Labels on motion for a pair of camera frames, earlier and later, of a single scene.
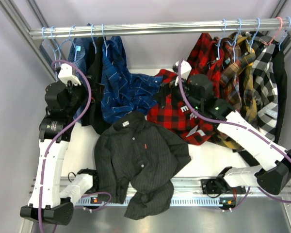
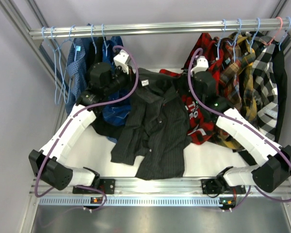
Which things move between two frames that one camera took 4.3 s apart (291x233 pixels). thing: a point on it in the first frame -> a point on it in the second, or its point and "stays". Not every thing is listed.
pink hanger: [276, 34] stays
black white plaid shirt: [265, 87] stays
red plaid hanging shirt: [205, 58] stays
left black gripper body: [92, 88] -> [125, 76]
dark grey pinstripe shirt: [136, 161] -> [158, 128]
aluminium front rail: [188, 192] stays
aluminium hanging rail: [232, 27] stays
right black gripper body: [167, 94] -> [192, 75]
